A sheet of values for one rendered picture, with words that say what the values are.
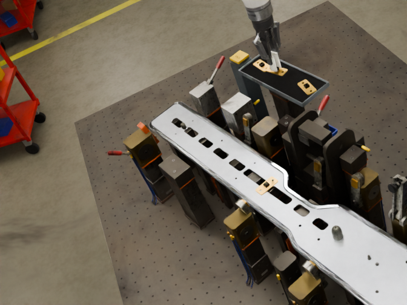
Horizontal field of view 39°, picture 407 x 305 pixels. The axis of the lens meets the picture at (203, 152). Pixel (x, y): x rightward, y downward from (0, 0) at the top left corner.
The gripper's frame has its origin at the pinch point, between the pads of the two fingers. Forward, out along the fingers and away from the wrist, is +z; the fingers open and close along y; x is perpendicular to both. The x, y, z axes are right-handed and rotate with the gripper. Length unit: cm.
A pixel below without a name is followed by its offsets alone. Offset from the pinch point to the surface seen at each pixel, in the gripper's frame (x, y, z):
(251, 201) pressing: 16, 43, 25
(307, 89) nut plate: 13.9, 0.8, 8.4
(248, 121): -2.5, 18.4, 15.5
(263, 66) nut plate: -10.7, -3.5, 8.3
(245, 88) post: -23.5, -1.8, 22.5
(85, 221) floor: -145, 60, 124
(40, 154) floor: -233, 39, 124
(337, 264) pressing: 56, 50, 25
